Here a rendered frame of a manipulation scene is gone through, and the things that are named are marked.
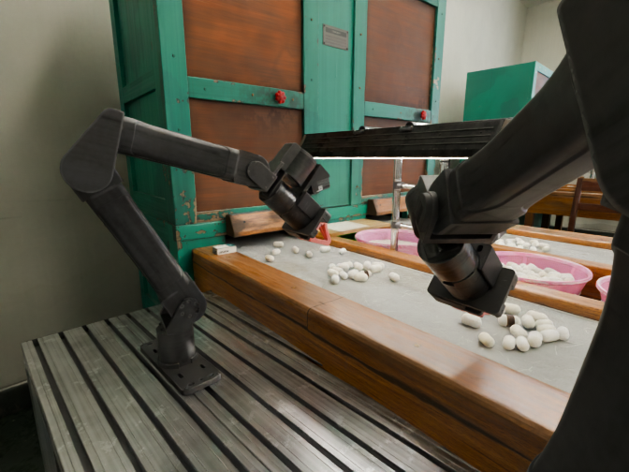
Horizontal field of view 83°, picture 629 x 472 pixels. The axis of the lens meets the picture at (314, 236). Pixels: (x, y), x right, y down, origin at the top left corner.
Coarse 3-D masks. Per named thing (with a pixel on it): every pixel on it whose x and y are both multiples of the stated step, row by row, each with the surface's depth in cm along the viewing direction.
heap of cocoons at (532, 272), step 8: (504, 264) 102; (512, 264) 102; (520, 264) 102; (528, 264) 102; (520, 272) 97; (528, 272) 96; (536, 272) 98; (544, 272) 94; (552, 272) 95; (552, 280) 90; (560, 280) 88; (568, 280) 88
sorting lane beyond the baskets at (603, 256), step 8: (408, 224) 164; (504, 240) 133; (528, 240) 133; (544, 240) 132; (528, 248) 120; (536, 248) 120; (552, 248) 120; (560, 248) 120; (568, 248) 120; (576, 248) 120; (584, 248) 120; (592, 248) 120; (600, 248) 120; (568, 256) 111; (576, 256) 111; (584, 256) 111; (592, 256) 111; (600, 256) 111; (608, 256) 111
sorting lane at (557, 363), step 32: (256, 256) 111; (288, 256) 111; (320, 256) 111; (352, 256) 111; (352, 288) 83; (384, 288) 83; (416, 288) 83; (416, 320) 67; (448, 320) 67; (576, 320) 67; (480, 352) 56; (512, 352) 56; (544, 352) 56; (576, 352) 56
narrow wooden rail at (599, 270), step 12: (384, 228) 146; (384, 240) 147; (528, 252) 106; (540, 252) 106; (540, 264) 103; (564, 264) 98; (588, 264) 94; (600, 264) 94; (600, 276) 92; (588, 288) 94; (600, 300) 93
